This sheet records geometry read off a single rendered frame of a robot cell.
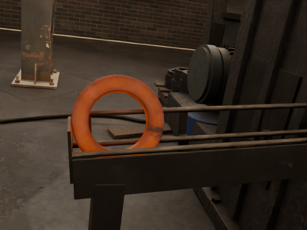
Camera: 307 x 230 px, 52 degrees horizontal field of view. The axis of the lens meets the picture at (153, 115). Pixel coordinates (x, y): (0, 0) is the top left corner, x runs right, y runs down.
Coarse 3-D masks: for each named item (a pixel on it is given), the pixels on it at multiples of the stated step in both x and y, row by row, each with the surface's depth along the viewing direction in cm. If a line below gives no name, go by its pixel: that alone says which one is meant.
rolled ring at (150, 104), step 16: (96, 80) 61; (112, 80) 62; (128, 80) 63; (80, 96) 61; (96, 96) 61; (144, 96) 63; (80, 112) 60; (144, 112) 66; (160, 112) 64; (80, 128) 60; (160, 128) 64; (80, 144) 60; (96, 144) 61; (144, 144) 63
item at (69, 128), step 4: (68, 116) 62; (68, 120) 60; (68, 124) 59; (68, 128) 57; (68, 132) 56; (68, 136) 56; (68, 140) 56; (68, 144) 57; (72, 144) 63; (68, 148) 57; (72, 148) 62; (72, 168) 58; (72, 172) 59; (72, 176) 59; (72, 180) 59
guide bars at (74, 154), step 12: (204, 144) 64; (216, 144) 64; (228, 144) 64; (240, 144) 65; (252, 144) 66; (264, 144) 66; (276, 144) 67; (288, 144) 68; (72, 156) 58; (84, 156) 58; (96, 156) 59; (108, 156) 59
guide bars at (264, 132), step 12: (168, 108) 68; (180, 108) 68; (192, 108) 69; (204, 108) 70; (216, 108) 70; (228, 108) 71; (240, 108) 72; (252, 108) 72; (264, 108) 73; (276, 108) 74; (288, 108) 75; (180, 120) 70; (264, 120) 75; (180, 132) 71; (252, 132) 73; (264, 132) 73; (276, 132) 74; (288, 132) 75; (300, 132) 75; (108, 144) 65; (120, 144) 66; (132, 144) 67; (180, 144) 70
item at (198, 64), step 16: (208, 48) 193; (224, 48) 200; (192, 64) 212; (208, 64) 187; (224, 64) 189; (192, 80) 210; (208, 80) 188; (224, 80) 189; (176, 96) 235; (192, 96) 209; (208, 96) 193; (176, 128) 223; (208, 128) 182; (192, 144) 193
